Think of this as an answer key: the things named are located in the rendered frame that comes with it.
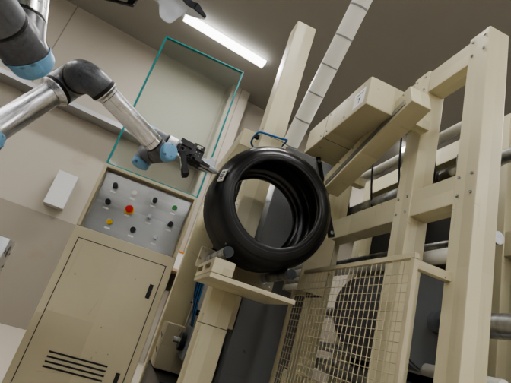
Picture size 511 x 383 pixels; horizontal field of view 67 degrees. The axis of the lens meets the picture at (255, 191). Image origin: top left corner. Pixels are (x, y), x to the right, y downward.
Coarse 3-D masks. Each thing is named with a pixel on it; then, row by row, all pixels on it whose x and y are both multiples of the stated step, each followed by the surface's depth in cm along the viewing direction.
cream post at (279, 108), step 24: (288, 48) 238; (288, 72) 230; (288, 96) 226; (264, 120) 223; (288, 120) 222; (264, 144) 212; (240, 192) 207; (264, 192) 205; (240, 216) 197; (216, 288) 184; (216, 312) 181; (192, 336) 184; (216, 336) 178; (192, 360) 173; (216, 360) 176
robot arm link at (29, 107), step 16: (48, 80) 131; (64, 80) 131; (32, 96) 128; (48, 96) 130; (64, 96) 134; (80, 96) 140; (0, 112) 121; (16, 112) 123; (32, 112) 127; (0, 128) 120; (16, 128) 124
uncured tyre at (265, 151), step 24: (240, 168) 163; (264, 168) 195; (288, 168) 191; (312, 168) 176; (216, 192) 160; (288, 192) 197; (312, 192) 188; (216, 216) 158; (312, 216) 191; (216, 240) 166; (240, 240) 156; (288, 240) 191; (312, 240) 165; (240, 264) 168; (264, 264) 159; (288, 264) 162
